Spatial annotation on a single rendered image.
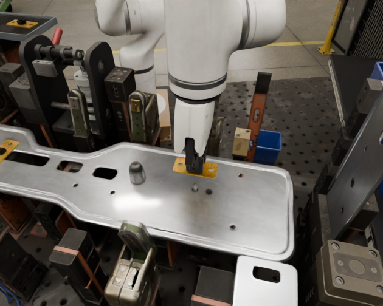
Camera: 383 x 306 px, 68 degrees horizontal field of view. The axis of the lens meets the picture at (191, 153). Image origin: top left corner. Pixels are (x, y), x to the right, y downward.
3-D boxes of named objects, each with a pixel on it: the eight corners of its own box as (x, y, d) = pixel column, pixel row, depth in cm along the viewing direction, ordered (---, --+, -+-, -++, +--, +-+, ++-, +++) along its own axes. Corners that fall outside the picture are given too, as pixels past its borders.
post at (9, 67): (48, 170, 103) (-6, 69, 75) (55, 160, 107) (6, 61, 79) (60, 172, 103) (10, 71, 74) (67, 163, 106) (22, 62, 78)
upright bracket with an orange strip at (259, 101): (231, 216, 90) (256, 73, 54) (231, 213, 91) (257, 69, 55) (240, 218, 89) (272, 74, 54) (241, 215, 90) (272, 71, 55)
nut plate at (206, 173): (171, 171, 54) (171, 167, 53) (177, 157, 57) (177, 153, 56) (215, 179, 53) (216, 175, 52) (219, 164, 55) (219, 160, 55)
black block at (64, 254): (79, 320, 69) (31, 269, 49) (99, 276, 77) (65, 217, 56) (110, 328, 68) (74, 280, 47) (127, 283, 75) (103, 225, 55)
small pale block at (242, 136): (221, 226, 87) (233, 137, 61) (223, 216, 90) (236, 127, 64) (233, 228, 87) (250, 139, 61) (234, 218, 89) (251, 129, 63)
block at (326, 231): (284, 302, 72) (323, 246, 51) (284, 258, 80) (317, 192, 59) (296, 305, 71) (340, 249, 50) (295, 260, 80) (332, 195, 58)
